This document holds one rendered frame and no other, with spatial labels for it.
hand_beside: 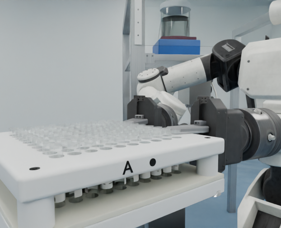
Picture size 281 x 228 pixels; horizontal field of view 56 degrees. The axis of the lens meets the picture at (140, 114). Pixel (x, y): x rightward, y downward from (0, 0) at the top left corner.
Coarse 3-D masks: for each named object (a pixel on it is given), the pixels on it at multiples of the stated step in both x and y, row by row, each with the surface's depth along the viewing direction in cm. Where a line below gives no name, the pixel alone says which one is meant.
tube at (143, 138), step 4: (140, 136) 30; (144, 136) 30; (148, 136) 30; (140, 140) 30; (144, 140) 30; (148, 140) 30; (148, 172) 30; (140, 176) 31; (144, 176) 30; (148, 176) 30; (140, 180) 31; (144, 180) 30; (148, 180) 31
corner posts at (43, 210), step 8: (200, 160) 33; (208, 160) 32; (216, 160) 33; (200, 168) 33; (208, 168) 32; (216, 168) 33; (40, 200) 19; (48, 200) 20; (24, 208) 19; (32, 208) 19; (40, 208) 19; (48, 208) 20; (24, 216) 19; (32, 216) 19; (40, 216) 19; (48, 216) 20; (24, 224) 19; (32, 224) 19; (40, 224) 19; (48, 224) 20
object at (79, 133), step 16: (32, 128) 36; (48, 128) 36; (64, 128) 36; (80, 128) 36; (96, 128) 36; (112, 128) 35; (128, 128) 35; (144, 128) 35; (64, 144) 26; (80, 144) 27; (112, 144) 29
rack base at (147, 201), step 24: (192, 168) 36; (0, 192) 28; (120, 192) 28; (144, 192) 27; (168, 192) 28; (192, 192) 30; (216, 192) 33; (0, 216) 24; (72, 216) 22; (96, 216) 22; (120, 216) 24; (144, 216) 25
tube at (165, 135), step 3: (162, 132) 32; (165, 132) 32; (168, 132) 32; (162, 135) 32; (165, 135) 32; (168, 135) 32; (162, 138) 32; (165, 138) 32; (168, 138) 32; (162, 168) 33; (165, 168) 33; (168, 168) 33; (162, 171) 33; (165, 171) 33; (168, 171) 33; (171, 171) 33; (162, 174) 33; (165, 174) 33; (168, 174) 33; (171, 174) 33
